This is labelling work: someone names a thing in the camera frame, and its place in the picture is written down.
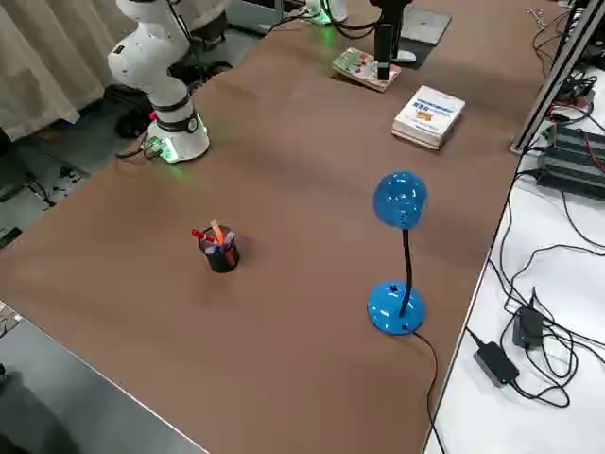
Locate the black mouse mat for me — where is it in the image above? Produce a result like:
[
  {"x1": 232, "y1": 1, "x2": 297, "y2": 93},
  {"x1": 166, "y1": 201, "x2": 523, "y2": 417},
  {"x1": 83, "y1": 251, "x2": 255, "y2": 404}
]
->
[{"x1": 390, "y1": 41, "x2": 432, "y2": 71}]

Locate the black lamp cable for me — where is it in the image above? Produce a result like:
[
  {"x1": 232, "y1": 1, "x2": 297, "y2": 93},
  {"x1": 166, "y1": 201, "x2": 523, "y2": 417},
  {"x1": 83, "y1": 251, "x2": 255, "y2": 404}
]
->
[{"x1": 409, "y1": 330, "x2": 448, "y2": 454}]

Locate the silver laptop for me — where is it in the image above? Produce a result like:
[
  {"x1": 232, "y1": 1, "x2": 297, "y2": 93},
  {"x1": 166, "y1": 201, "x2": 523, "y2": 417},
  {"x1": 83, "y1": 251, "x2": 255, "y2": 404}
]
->
[{"x1": 401, "y1": 8, "x2": 454, "y2": 47}]

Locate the aluminium frame post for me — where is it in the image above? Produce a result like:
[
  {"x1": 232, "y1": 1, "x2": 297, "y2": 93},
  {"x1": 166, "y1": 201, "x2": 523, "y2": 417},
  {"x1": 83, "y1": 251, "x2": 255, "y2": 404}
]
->
[{"x1": 509, "y1": 0, "x2": 605, "y2": 156}]

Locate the beige curtain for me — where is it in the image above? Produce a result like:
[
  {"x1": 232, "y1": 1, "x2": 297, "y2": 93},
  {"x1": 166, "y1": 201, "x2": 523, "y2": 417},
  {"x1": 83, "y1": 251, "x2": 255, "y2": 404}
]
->
[{"x1": 0, "y1": 0, "x2": 122, "y2": 142}]

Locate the black power adapter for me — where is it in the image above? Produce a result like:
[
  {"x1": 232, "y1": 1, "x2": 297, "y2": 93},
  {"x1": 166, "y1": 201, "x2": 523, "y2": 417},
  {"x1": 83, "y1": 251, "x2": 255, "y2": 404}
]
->
[{"x1": 511, "y1": 305, "x2": 545, "y2": 351}]

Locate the colourful illustrated green book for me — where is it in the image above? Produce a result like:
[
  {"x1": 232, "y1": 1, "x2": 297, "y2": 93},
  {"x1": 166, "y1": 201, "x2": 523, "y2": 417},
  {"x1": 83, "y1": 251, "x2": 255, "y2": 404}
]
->
[{"x1": 330, "y1": 46, "x2": 402, "y2": 94}]

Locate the orange pen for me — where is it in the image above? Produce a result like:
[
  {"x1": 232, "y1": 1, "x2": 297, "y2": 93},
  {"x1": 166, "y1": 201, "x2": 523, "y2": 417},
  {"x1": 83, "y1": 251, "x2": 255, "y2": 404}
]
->
[{"x1": 209, "y1": 218, "x2": 238, "y2": 266}]

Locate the grey power adapter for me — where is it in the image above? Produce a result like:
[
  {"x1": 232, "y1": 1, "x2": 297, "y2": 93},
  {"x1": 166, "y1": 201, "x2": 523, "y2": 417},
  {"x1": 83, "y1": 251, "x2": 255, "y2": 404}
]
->
[{"x1": 473, "y1": 340, "x2": 521, "y2": 390}]

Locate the black adapter cable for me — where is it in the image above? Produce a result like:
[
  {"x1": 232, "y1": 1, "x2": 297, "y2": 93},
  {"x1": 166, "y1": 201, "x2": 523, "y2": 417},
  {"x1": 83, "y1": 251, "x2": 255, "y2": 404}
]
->
[{"x1": 486, "y1": 169, "x2": 605, "y2": 408}]

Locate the blue desk lamp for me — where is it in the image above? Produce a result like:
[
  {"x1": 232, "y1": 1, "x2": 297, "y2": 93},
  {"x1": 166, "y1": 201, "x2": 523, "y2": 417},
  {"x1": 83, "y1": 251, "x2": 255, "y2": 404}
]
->
[{"x1": 367, "y1": 170, "x2": 430, "y2": 337}]

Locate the white and blue book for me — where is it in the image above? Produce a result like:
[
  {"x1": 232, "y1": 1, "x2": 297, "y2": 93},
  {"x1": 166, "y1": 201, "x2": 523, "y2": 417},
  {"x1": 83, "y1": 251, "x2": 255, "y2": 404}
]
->
[{"x1": 390, "y1": 85, "x2": 467, "y2": 151}]

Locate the black pen holder cup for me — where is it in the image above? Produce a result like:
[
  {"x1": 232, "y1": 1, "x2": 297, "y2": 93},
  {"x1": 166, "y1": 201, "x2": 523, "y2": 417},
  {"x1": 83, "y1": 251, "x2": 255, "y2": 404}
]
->
[{"x1": 198, "y1": 225, "x2": 241, "y2": 274}]

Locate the dark power supply box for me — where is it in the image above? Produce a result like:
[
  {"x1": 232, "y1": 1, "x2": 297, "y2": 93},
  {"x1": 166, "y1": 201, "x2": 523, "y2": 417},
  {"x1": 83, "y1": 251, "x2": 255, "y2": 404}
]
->
[{"x1": 535, "y1": 123, "x2": 605, "y2": 202}]

